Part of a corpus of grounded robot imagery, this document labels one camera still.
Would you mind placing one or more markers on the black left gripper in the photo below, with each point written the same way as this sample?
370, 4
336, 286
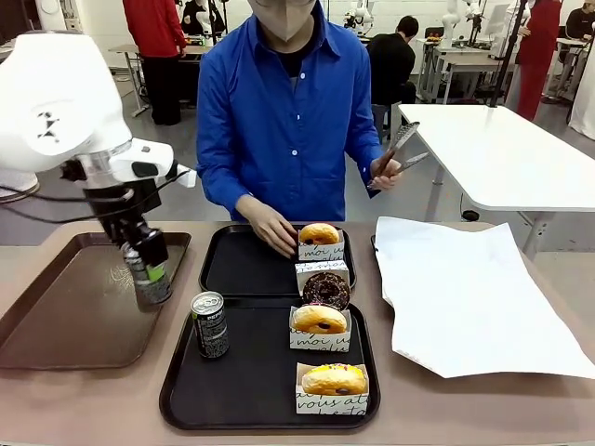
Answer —
123, 204

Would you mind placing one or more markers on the black Pepsi zero can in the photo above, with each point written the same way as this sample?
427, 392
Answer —
155, 292
211, 330

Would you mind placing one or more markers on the glazed donut box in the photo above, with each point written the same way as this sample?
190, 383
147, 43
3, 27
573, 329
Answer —
321, 254

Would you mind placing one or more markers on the metal serving tongs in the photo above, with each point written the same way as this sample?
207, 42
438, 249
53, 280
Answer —
404, 137

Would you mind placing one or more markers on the white cylindrical robot base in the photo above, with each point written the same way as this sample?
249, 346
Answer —
18, 187

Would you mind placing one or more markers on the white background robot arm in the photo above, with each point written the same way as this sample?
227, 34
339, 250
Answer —
360, 9
448, 23

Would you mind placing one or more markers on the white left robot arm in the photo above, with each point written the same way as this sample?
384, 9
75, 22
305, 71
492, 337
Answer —
60, 93

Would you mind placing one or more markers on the person's left forearm blue sleeve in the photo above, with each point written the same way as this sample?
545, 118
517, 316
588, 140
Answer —
365, 153

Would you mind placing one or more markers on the person's right forearm blue sleeve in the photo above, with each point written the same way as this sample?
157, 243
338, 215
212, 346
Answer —
228, 195

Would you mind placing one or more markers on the person's right hand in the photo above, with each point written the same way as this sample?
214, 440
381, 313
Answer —
274, 232

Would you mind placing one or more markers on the person's left hand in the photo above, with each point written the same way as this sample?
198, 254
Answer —
387, 175

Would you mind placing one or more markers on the black plastic serving tray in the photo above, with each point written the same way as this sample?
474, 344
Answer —
251, 381
241, 274

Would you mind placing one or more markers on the brown plastic serving tray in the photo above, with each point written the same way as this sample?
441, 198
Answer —
56, 325

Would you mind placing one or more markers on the person in blue shirt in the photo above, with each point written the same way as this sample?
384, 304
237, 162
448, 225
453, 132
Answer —
279, 139

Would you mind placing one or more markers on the person in red top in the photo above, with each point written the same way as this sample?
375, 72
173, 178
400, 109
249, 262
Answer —
153, 28

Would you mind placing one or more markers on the person in black top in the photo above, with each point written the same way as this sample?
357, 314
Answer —
190, 21

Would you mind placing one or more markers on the yellow frosted donut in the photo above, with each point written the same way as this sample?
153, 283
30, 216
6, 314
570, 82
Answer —
332, 381

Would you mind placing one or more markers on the yellow donut in paper box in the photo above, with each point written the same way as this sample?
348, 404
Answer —
325, 405

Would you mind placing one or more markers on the beige face mask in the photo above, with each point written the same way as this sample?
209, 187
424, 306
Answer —
281, 23

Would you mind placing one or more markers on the grey round stool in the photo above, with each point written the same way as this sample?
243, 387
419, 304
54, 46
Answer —
388, 114

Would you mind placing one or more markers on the seated person in black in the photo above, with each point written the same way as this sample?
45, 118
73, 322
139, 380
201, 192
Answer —
395, 56

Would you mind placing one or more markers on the large white paper sheet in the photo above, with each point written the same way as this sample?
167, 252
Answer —
465, 297

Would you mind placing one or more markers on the grey background workbench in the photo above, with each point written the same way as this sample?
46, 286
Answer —
465, 60

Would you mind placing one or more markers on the white folding table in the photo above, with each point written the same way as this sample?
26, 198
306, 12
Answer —
502, 153

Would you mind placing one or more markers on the black stand pole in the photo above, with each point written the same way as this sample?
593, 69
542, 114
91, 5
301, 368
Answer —
509, 51

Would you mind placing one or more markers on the person in red dress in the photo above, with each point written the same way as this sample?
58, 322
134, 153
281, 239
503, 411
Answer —
537, 46

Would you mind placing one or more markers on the white fabric cover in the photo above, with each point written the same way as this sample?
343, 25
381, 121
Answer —
585, 93

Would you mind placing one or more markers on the person in black sweater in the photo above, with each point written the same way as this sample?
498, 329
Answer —
581, 25

